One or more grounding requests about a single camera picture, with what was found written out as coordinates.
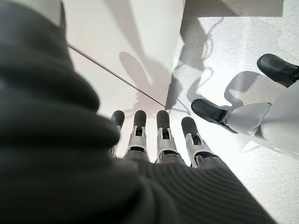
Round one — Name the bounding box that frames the robot left hand dark palm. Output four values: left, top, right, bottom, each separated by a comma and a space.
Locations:
0, 0, 278, 224

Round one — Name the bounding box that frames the white kitchen cabinet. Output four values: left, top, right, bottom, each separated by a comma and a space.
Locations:
61, 0, 186, 111

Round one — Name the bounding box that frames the black robot foot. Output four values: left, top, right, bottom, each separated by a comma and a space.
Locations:
256, 53, 299, 88
191, 98, 239, 134

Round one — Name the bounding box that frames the white robot leg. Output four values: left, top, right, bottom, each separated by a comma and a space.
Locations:
226, 81, 299, 155

